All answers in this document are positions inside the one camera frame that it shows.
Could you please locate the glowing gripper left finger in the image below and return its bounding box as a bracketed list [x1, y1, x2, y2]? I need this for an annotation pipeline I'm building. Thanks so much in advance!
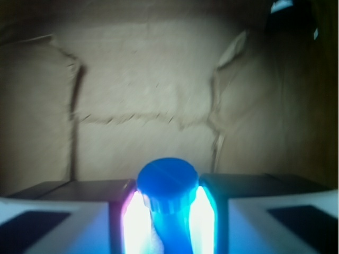
[1, 179, 151, 253]

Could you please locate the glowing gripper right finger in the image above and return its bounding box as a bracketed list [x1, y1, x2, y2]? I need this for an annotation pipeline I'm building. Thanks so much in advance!
[192, 174, 338, 253]

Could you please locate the blue plastic bottle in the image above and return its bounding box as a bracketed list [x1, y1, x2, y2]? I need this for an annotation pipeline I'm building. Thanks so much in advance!
[137, 158, 199, 253]

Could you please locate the brown paper bag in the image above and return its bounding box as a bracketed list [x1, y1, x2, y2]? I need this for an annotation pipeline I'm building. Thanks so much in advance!
[1, 1, 338, 196]

